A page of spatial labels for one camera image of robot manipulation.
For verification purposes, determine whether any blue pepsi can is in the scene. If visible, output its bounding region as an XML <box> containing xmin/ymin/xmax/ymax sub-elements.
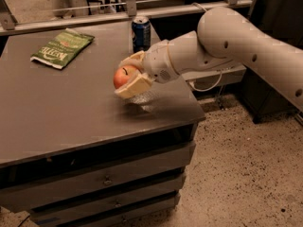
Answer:
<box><xmin>132</xmin><ymin>16</ymin><xmax>151</xmax><ymax>53</ymax></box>

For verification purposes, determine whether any top grey drawer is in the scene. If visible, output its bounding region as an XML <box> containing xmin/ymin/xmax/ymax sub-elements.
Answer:
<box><xmin>0</xmin><ymin>141</ymin><xmax>195</xmax><ymax>212</ymax></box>

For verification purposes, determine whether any grey drawer cabinet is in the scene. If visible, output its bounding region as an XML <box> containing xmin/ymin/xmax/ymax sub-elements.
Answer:
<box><xmin>0</xmin><ymin>20</ymin><xmax>207</xmax><ymax>227</ymax></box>

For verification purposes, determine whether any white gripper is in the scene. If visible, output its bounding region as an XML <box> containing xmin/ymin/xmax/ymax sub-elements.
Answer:
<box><xmin>115</xmin><ymin>40</ymin><xmax>179</xmax><ymax>99</ymax></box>

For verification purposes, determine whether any green kettle chips bag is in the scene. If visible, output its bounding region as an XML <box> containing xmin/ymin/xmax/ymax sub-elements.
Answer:
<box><xmin>30</xmin><ymin>28</ymin><xmax>95</xmax><ymax>70</ymax></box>

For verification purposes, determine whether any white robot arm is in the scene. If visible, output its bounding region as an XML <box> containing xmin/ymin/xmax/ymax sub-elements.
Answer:
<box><xmin>115</xmin><ymin>7</ymin><xmax>303</xmax><ymax>111</ymax></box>

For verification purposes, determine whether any bottom grey drawer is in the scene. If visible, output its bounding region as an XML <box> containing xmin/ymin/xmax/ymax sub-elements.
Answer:
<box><xmin>72</xmin><ymin>191</ymin><xmax>180</xmax><ymax>227</ymax></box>

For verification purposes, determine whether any white cable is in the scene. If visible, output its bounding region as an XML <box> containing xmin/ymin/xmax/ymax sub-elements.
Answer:
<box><xmin>188</xmin><ymin>2</ymin><xmax>223</xmax><ymax>93</ymax></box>

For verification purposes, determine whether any grey drawer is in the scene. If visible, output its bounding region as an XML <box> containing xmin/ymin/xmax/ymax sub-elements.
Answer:
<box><xmin>72</xmin><ymin>191</ymin><xmax>180</xmax><ymax>227</ymax></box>
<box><xmin>0</xmin><ymin>141</ymin><xmax>195</xmax><ymax>212</ymax></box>
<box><xmin>31</xmin><ymin>170</ymin><xmax>186</xmax><ymax>227</ymax></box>

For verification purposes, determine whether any middle grey drawer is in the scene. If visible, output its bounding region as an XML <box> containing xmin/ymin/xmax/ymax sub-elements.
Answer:
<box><xmin>31</xmin><ymin>170</ymin><xmax>186</xmax><ymax>227</ymax></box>

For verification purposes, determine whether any grey metal frame rail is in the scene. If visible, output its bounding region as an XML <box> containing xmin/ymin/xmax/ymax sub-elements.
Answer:
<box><xmin>0</xmin><ymin>0</ymin><xmax>257</xmax><ymax>36</ymax></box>

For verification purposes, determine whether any red apple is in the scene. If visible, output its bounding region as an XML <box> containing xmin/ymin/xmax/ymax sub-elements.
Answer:
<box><xmin>113</xmin><ymin>65</ymin><xmax>137</xmax><ymax>89</ymax></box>

